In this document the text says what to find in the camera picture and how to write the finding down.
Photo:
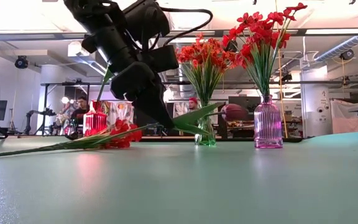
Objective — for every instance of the red ribbed glass vase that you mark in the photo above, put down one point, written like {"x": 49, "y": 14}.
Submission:
{"x": 95, "y": 123}

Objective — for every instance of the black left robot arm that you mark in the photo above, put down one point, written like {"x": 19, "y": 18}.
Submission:
{"x": 85, "y": 9}

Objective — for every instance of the white ribbed duct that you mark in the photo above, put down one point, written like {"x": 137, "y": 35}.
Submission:
{"x": 337, "y": 48}

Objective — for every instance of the green glass vase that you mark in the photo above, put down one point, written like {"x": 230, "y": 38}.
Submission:
{"x": 205, "y": 140}

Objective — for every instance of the person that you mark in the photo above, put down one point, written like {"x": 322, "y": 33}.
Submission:
{"x": 193, "y": 104}
{"x": 80, "y": 109}

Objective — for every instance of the black backdrop curtain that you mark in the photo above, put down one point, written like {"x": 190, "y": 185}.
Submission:
{"x": 140, "y": 128}

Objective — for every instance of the floral patterned curtain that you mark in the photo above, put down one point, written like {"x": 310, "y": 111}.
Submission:
{"x": 121, "y": 110}

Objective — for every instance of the round white lamp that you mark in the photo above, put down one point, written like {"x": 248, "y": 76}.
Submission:
{"x": 65, "y": 100}

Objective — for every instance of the background black robot arm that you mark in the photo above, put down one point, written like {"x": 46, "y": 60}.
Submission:
{"x": 37, "y": 112}

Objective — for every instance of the black truss frame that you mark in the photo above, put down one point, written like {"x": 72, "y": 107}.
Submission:
{"x": 322, "y": 82}

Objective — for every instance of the purple ribbed glass vase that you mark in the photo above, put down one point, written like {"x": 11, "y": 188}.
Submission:
{"x": 268, "y": 124}

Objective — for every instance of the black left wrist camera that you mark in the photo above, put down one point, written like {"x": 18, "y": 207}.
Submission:
{"x": 148, "y": 18}

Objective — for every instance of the black monitor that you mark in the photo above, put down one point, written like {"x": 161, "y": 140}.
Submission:
{"x": 250, "y": 101}

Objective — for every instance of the white cloth sheet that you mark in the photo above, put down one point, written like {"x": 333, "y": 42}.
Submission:
{"x": 346, "y": 115}

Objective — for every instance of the white ceiling box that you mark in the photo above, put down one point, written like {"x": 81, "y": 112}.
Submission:
{"x": 73, "y": 49}

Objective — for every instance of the white cylindrical cabinet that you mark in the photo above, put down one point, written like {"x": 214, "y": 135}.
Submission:
{"x": 315, "y": 102}

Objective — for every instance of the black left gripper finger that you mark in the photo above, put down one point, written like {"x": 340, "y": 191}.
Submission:
{"x": 132, "y": 82}
{"x": 154, "y": 105}

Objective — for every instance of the background white flower bouquet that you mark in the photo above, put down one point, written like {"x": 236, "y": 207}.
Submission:
{"x": 62, "y": 116}

